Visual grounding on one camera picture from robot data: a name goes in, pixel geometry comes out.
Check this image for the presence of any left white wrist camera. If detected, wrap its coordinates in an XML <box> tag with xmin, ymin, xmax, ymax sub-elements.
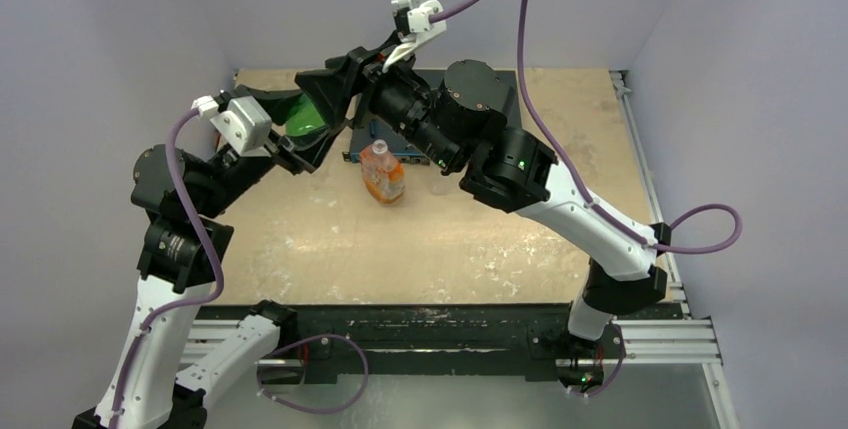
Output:
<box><xmin>191</xmin><ymin>93</ymin><xmax>272</xmax><ymax>157</ymax></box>

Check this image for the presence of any orange label plastic bottle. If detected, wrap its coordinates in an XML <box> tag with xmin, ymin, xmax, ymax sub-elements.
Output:
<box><xmin>359</xmin><ymin>139</ymin><xmax>405</xmax><ymax>204</ymax></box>

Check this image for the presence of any green plastic bottle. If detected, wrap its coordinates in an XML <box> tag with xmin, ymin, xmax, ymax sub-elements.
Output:
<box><xmin>284</xmin><ymin>95</ymin><xmax>328</xmax><ymax>139</ymax></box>

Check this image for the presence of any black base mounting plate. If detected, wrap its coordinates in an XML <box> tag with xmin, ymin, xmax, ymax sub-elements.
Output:
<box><xmin>259</xmin><ymin>303</ymin><xmax>625</xmax><ymax>391</ymax></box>

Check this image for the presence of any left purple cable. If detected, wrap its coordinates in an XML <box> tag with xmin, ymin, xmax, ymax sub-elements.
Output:
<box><xmin>109</xmin><ymin>107</ymin><xmax>371</xmax><ymax>429</ymax></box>

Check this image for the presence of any black network switch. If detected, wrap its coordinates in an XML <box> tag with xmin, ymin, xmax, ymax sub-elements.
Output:
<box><xmin>342</xmin><ymin>69</ymin><xmax>522</xmax><ymax>165</ymax></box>

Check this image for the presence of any aluminium frame rail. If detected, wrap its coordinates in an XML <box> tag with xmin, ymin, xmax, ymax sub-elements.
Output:
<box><xmin>180</xmin><ymin>319</ymin><xmax>722</xmax><ymax>368</ymax></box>

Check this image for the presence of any large clear plastic bottle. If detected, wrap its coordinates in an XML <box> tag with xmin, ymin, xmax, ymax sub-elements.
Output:
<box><xmin>427</xmin><ymin>172</ymin><xmax>454</xmax><ymax>196</ymax></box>

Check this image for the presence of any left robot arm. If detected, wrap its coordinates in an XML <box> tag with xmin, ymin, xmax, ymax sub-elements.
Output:
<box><xmin>73</xmin><ymin>84</ymin><xmax>350</xmax><ymax>428</ymax></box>

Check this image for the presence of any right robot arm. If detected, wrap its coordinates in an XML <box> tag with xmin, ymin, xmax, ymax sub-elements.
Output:
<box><xmin>295</xmin><ymin>49</ymin><xmax>670</xmax><ymax>356</ymax></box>

